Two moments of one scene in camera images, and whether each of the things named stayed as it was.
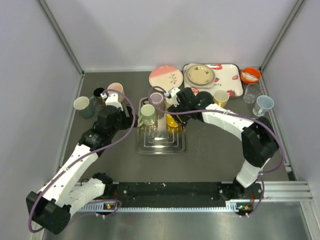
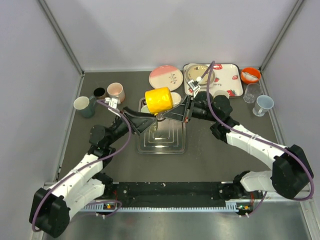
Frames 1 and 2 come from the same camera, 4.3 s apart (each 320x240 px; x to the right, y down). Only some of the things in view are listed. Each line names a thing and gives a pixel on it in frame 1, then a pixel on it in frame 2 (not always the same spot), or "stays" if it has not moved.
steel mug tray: [155, 139] stays
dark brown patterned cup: [97, 92] stays
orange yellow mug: [172, 125] -> [158, 100]
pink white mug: [118, 87] stays
